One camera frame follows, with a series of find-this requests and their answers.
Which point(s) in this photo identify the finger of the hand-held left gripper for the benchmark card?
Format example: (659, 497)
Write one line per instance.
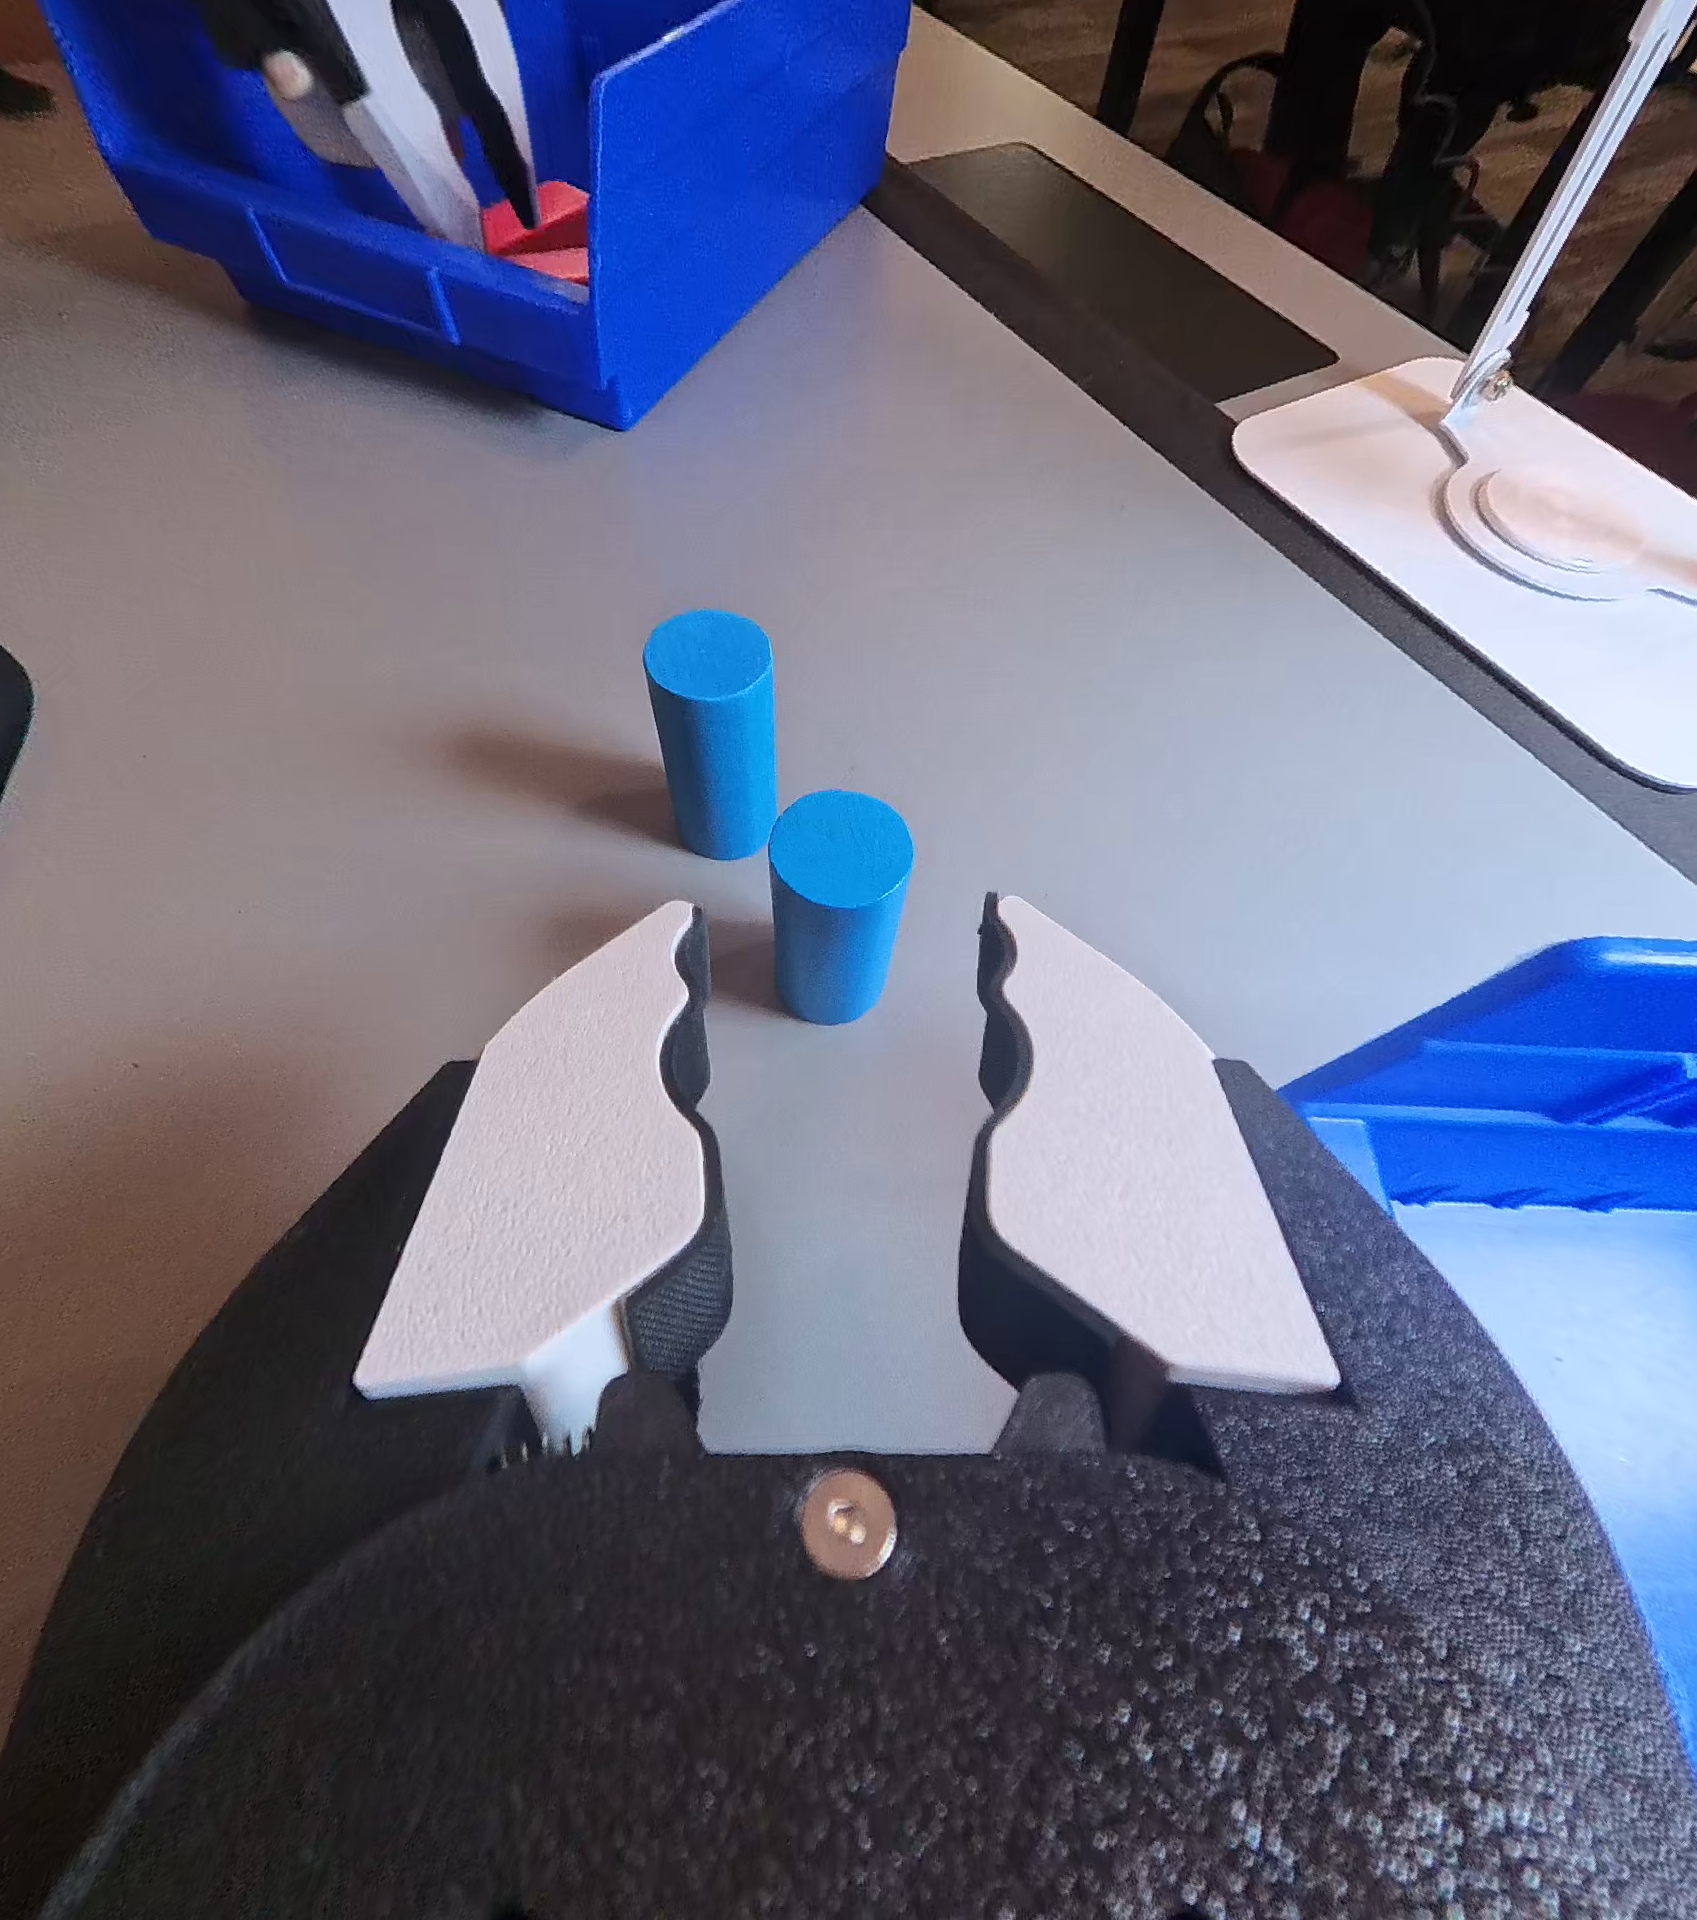
(504, 91)
(407, 136)

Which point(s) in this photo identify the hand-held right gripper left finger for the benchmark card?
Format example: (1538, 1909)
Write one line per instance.
(549, 1200)

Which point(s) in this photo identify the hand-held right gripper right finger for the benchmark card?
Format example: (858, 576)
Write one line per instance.
(1150, 1200)

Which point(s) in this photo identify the blue plastic bin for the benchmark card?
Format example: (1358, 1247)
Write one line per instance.
(1613, 1350)
(726, 195)

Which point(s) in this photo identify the blue wooden cylinder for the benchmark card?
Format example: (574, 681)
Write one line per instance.
(835, 915)
(711, 737)

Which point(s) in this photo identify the white document stand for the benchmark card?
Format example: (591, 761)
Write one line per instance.
(1538, 602)

